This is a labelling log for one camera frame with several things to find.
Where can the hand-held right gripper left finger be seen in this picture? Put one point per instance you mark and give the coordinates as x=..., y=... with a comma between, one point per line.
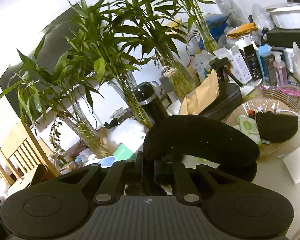
x=139, y=170

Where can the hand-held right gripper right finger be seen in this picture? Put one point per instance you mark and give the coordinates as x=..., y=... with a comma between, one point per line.
x=158, y=172

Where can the black curved headband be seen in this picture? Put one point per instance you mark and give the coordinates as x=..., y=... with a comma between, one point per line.
x=202, y=140

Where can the green white carton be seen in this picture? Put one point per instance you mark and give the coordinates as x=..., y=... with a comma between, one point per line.
x=125, y=151

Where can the bamboo vase with white flowers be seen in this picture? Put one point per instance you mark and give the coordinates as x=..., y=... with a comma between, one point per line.
x=87, y=130

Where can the black thermos bottle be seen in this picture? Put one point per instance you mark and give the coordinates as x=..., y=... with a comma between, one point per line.
x=151, y=105

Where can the glass vase with bamboo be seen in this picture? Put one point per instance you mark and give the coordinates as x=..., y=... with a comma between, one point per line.
x=207, y=37
x=180, y=80
x=132, y=97

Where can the brown paper envelope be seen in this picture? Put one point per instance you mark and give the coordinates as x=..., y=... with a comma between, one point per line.
x=202, y=95

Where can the black zip case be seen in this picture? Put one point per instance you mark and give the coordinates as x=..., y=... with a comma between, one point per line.
x=227, y=100

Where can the green tissue packs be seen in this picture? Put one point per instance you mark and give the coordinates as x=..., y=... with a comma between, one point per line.
x=250, y=128

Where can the clear round dish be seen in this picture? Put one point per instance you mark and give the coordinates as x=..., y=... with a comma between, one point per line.
x=242, y=112

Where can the wooden chair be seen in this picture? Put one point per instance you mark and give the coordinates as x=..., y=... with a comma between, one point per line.
x=22, y=152

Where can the small black tripod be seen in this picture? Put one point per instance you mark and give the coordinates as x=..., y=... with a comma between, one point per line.
x=223, y=67

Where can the black pad in dish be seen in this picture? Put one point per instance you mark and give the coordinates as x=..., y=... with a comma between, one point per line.
x=277, y=127

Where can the white cosmetics box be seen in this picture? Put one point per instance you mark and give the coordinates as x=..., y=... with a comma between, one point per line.
x=233, y=62

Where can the flat white box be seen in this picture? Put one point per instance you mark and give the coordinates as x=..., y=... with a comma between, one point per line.
x=298, y=162

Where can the black cosmetics box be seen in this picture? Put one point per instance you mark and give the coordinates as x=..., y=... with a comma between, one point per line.
x=252, y=62

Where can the blue cosmetics box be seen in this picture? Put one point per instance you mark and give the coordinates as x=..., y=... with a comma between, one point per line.
x=266, y=65

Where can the pink pump bottle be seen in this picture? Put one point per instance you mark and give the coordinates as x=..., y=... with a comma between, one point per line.
x=281, y=72

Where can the blue bag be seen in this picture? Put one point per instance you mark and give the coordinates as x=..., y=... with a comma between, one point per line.
x=216, y=23

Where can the yellow orange cloth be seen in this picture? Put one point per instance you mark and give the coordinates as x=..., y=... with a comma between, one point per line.
x=242, y=30

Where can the clear plastic bag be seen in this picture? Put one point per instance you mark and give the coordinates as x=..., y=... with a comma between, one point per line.
x=231, y=7

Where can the dark box under container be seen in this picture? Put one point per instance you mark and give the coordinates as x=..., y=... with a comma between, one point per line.
x=287, y=37

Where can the white takeaway container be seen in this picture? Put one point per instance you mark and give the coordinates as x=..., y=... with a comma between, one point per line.
x=290, y=16

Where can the wall television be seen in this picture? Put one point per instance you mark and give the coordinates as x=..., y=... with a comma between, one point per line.
x=40, y=55

